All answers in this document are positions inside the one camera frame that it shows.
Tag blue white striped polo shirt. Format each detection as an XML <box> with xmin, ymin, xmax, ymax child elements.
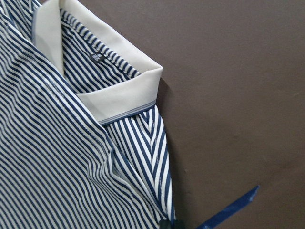
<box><xmin>0</xmin><ymin>0</ymin><xmax>176</xmax><ymax>229</ymax></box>

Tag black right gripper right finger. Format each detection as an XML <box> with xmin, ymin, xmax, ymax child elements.
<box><xmin>173</xmin><ymin>219</ymin><xmax>185</xmax><ymax>229</ymax></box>

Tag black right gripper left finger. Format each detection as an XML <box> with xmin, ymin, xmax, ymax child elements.
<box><xmin>159</xmin><ymin>220</ymin><xmax>171</xmax><ymax>229</ymax></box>

